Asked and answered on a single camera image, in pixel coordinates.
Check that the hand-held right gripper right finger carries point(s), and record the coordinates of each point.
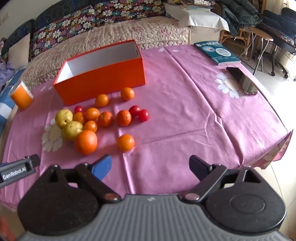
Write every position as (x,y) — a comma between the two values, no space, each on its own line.
(196,165)

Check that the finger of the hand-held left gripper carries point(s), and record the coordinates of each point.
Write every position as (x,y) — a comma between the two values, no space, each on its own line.
(33,161)

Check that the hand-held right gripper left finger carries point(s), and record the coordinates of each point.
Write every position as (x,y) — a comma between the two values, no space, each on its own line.
(103,165)

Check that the large orange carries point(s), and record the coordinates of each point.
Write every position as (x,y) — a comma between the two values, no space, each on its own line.
(86,142)

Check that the small orange mandarin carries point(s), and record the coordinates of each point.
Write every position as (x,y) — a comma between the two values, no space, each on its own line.
(125,143)
(102,100)
(92,114)
(79,117)
(91,126)
(127,94)

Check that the yellow pear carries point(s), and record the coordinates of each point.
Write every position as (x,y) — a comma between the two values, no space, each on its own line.
(63,117)
(70,131)

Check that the dark orange mandarin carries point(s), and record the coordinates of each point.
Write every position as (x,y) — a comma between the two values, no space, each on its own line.
(105,119)
(124,118)

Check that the red cherry tomato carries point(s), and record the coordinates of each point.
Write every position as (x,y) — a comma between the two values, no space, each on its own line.
(143,115)
(78,109)
(133,110)

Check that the orange cardboard box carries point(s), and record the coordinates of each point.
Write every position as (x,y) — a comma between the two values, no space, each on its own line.
(104,76)

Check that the pink floral tablecloth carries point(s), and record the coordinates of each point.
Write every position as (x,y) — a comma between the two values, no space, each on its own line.
(185,127)

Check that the red cloth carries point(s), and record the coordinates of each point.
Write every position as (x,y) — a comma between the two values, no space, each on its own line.
(7,229)

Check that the blue striped cloth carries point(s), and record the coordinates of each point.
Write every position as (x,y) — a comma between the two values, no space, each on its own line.
(4,106)

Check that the orange and white paper cup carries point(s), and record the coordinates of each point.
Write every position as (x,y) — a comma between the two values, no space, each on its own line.
(20,97)

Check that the purple cloth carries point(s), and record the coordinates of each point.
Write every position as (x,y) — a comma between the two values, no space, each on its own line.
(9,74)

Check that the black smartphone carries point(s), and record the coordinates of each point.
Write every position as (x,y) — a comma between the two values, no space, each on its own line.
(242,80)

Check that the beige pillow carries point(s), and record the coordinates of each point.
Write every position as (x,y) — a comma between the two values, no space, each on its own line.
(19,52)

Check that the teal book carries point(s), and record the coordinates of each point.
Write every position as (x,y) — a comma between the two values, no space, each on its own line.
(215,52)

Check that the dark blue cushion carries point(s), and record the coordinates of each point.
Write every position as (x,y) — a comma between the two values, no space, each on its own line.
(18,32)

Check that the beige quilted sofa cover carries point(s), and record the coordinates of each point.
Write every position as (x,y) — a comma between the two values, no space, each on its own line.
(104,34)

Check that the dark floral cushion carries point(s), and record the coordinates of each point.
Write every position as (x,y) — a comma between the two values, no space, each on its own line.
(129,9)
(60,30)

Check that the wooden chair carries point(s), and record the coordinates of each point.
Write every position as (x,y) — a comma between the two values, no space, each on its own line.
(233,37)

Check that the wooden side table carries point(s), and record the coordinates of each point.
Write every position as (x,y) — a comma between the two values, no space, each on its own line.
(260,34)

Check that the white paper sheet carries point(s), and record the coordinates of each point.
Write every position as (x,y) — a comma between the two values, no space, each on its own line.
(201,18)

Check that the dark jacket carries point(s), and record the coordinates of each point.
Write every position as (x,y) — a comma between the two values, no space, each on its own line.
(240,14)

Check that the stack of books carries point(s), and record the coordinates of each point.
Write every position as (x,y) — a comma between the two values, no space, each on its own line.
(196,4)

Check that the black office chair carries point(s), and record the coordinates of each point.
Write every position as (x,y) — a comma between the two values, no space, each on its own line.
(279,27)

